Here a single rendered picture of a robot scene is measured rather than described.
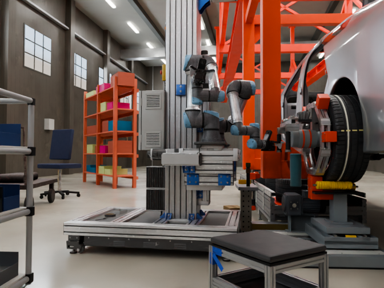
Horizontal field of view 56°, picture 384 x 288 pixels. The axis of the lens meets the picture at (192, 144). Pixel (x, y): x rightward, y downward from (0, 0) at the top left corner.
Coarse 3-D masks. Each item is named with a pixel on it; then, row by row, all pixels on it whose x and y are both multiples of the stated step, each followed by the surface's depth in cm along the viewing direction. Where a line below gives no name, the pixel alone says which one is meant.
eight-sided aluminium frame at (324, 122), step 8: (312, 104) 268; (320, 112) 253; (320, 120) 248; (328, 120) 246; (304, 128) 296; (320, 128) 249; (328, 128) 246; (320, 136) 249; (320, 144) 249; (328, 144) 246; (304, 152) 295; (320, 152) 248; (328, 152) 245; (304, 160) 292; (312, 160) 288; (320, 160) 250; (328, 160) 250; (312, 168) 282
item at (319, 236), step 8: (312, 224) 294; (312, 232) 275; (320, 232) 271; (320, 240) 255; (328, 240) 245; (336, 240) 245; (344, 240) 245; (352, 240) 245; (360, 240) 244; (368, 240) 244; (376, 240) 244; (336, 248) 245; (344, 248) 245; (352, 248) 244; (360, 248) 244; (368, 248) 244; (376, 248) 244
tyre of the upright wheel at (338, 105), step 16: (336, 96) 260; (352, 96) 261; (336, 112) 245; (352, 112) 244; (336, 128) 241; (352, 128) 240; (336, 144) 241; (352, 144) 239; (336, 160) 243; (352, 160) 242; (368, 160) 242; (336, 176) 253; (352, 176) 252
